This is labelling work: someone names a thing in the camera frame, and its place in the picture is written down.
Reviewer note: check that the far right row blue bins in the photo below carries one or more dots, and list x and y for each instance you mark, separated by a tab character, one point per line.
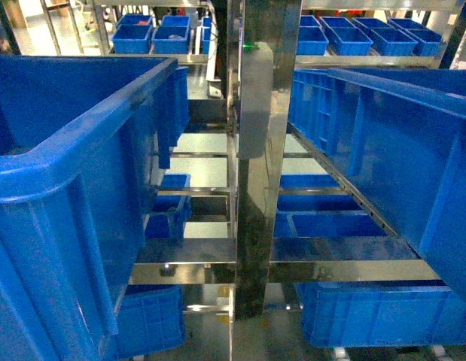
362	35

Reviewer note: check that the row blue bins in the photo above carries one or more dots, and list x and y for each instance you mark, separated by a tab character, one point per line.
362	35
136	34

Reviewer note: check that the far left row blue bins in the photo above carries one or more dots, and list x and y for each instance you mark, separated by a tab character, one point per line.
136	34

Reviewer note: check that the steel rack front crossbar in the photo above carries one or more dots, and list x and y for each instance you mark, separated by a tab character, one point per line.
214	261

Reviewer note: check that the upper left blue bin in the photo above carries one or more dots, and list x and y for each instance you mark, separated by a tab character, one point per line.
84	145

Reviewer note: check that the blue bin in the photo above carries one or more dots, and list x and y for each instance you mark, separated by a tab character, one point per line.
84	145
381	314
150	320
399	137

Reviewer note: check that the lower left blue bin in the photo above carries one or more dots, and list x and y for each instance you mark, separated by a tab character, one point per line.
150	320

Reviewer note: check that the lower right blue bin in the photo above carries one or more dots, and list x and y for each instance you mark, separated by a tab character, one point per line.
381	314

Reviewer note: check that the upper right blue bin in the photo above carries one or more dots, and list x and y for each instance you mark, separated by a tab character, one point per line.
399	137

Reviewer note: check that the stainless steel rack post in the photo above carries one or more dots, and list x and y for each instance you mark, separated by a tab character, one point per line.
270	31

